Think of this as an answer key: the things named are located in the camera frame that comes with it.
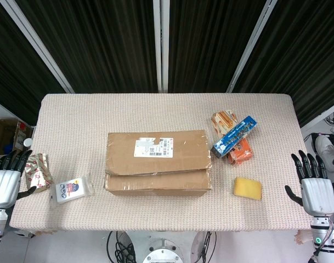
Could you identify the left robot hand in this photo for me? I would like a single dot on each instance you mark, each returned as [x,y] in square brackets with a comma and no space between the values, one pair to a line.
[5,186]

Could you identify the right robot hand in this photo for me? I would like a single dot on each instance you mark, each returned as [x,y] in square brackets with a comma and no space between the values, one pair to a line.
[317,194]

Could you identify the large brown cardboard box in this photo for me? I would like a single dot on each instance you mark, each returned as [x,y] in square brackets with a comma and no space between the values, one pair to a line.
[155,178]

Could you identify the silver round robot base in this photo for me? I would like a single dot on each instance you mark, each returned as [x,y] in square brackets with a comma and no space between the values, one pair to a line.
[162,253]

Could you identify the open cardboard box on floor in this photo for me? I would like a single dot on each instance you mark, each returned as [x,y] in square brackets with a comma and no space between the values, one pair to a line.
[5,137]

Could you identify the orange snack packet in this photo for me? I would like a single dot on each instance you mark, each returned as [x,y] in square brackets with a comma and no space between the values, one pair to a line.
[242,156]

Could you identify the gold red-print foil bag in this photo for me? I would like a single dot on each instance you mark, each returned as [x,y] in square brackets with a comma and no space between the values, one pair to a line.
[36,172]

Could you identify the white shoe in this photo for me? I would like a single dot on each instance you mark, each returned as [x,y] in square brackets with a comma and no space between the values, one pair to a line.
[324,148]

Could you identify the white round cap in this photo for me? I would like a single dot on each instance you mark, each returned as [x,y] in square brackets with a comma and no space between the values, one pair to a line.
[27,142]

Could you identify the black control console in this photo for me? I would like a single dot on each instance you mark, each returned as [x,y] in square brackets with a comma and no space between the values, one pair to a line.
[311,137]

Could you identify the clear pack with blue label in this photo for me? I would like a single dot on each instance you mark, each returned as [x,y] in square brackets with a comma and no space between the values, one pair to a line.
[70,190]

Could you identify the yellow sponge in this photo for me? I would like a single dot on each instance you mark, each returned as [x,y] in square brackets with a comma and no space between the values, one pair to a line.
[247,189]

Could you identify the beige waffle tablecloth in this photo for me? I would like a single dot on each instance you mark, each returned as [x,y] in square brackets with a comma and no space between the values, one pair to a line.
[73,115]

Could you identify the long blue carton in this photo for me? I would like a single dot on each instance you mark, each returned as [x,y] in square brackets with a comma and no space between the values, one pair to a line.
[234,137]

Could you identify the black pleated curtain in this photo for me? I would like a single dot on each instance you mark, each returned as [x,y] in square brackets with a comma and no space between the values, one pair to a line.
[13,68]
[210,46]
[301,54]
[101,46]

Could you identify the beige wafer roll pack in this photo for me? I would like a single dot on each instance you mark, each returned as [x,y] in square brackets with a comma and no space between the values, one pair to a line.
[221,120]

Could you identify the white frame post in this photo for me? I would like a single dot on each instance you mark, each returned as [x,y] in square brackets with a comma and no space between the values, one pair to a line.
[38,46]
[251,46]
[160,46]
[320,115]

